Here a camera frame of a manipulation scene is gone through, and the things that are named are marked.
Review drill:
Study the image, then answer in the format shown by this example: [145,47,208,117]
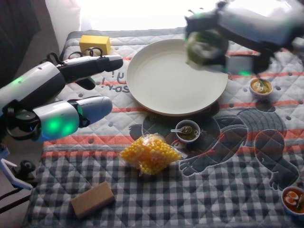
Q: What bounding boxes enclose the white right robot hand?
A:
[184,0,304,76]

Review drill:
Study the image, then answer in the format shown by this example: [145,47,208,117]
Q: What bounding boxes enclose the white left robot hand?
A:
[0,47,124,143]

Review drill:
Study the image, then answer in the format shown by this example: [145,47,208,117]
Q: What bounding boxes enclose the blurry green and white object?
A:
[184,30,228,71]

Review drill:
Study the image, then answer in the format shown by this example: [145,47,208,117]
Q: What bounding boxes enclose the bag of yellow balls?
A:
[120,134,188,176]

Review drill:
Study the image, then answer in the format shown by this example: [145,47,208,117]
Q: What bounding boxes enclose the cream round plate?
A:
[126,39,228,117]

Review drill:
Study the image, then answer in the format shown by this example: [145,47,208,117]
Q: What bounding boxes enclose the small bowl with orange soup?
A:
[249,77,273,97]

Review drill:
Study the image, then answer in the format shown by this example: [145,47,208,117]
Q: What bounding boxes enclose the yellow block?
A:
[79,35,112,56]

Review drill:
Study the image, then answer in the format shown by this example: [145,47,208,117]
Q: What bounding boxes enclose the small bowl with green sauce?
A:
[171,119,201,144]

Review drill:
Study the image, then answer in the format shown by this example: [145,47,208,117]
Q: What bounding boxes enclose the brown block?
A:
[70,180,116,219]

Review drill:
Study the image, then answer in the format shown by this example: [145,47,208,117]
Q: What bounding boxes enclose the grey quilt with printed bear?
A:
[27,27,304,228]

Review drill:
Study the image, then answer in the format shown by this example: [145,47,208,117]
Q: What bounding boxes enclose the small bowl with egg soup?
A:
[281,187,304,217]

